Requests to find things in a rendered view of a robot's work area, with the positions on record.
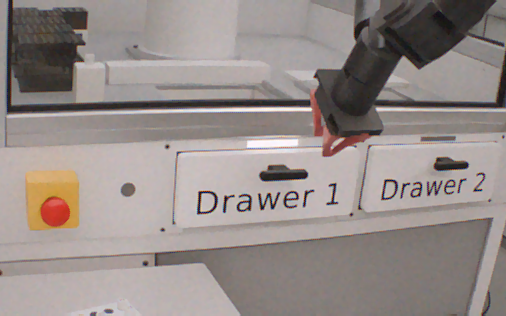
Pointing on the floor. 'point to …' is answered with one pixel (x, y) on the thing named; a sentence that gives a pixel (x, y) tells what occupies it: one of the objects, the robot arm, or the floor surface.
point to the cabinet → (303, 262)
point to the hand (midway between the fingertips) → (324, 142)
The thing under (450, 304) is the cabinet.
